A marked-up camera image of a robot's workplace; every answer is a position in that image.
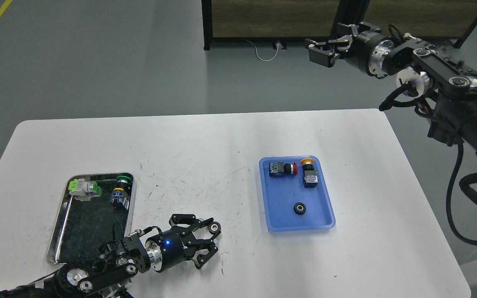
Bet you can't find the black gear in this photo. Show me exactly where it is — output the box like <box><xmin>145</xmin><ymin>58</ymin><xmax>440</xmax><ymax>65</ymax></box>
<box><xmin>293</xmin><ymin>202</ymin><xmax>307</xmax><ymax>215</ymax></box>
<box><xmin>207</xmin><ymin>222</ymin><xmax>221</xmax><ymax>235</ymax></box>

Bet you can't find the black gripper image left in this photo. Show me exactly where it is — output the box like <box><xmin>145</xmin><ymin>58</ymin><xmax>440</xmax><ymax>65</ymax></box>
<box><xmin>144</xmin><ymin>214</ymin><xmax>221</xmax><ymax>273</ymax></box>

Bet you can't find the green black push button switch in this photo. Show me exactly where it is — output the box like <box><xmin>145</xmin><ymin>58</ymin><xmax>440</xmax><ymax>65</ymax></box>
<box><xmin>110</xmin><ymin>175</ymin><xmax>133</xmax><ymax>211</ymax></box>

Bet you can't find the black framed wooden cabinet right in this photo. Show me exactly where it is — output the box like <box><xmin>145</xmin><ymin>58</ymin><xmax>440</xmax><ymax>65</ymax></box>
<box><xmin>333</xmin><ymin>0</ymin><xmax>477</xmax><ymax>48</ymax></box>

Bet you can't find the black framed wooden cabinet left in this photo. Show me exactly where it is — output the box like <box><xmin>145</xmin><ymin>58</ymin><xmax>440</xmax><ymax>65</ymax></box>
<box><xmin>201</xmin><ymin>0</ymin><xmax>346</xmax><ymax>51</ymax></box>

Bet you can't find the red push button switch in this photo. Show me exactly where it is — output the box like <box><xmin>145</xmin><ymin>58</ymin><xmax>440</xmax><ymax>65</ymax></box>
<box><xmin>268</xmin><ymin>161</ymin><xmax>299</xmax><ymax>178</ymax></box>

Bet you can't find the silver metal tray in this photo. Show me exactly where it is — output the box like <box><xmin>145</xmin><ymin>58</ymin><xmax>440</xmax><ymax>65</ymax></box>
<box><xmin>46</xmin><ymin>172</ymin><xmax>135</xmax><ymax>265</ymax></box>

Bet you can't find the green white push button switch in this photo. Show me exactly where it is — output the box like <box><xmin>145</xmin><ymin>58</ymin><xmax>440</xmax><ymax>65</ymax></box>
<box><xmin>67</xmin><ymin>178</ymin><xmax>102</xmax><ymax>201</ymax></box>

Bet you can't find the yellow push button switch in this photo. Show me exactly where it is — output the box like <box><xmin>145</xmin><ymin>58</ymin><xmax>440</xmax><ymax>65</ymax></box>
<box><xmin>300</xmin><ymin>158</ymin><xmax>319</xmax><ymax>188</ymax></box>

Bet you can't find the blue plastic tray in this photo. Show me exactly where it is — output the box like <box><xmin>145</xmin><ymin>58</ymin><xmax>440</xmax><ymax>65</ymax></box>
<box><xmin>258</xmin><ymin>155</ymin><xmax>336</xmax><ymax>232</ymax></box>

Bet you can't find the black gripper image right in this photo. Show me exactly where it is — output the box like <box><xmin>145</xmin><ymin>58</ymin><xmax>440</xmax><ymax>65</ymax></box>
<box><xmin>304</xmin><ymin>22</ymin><xmax>395</xmax><ymax>79</ymax></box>

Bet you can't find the white cable on floor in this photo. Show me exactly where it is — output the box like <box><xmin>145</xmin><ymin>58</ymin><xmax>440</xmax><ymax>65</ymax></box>
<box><xmin>245</xmin><ymin>39</ymin><xmax>287</xmax><ymax>62</ymax></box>

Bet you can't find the black framed wooden cabinet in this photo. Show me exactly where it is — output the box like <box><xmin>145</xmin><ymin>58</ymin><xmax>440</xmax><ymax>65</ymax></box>
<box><xmin>333</xmin><ymin>0</ymin><xmax>477</xmax><ymax>48</ymax></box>
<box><xmin>201</xmin><ymin>0</ymin><xmax>346</xmax><ymax>51</ymax></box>

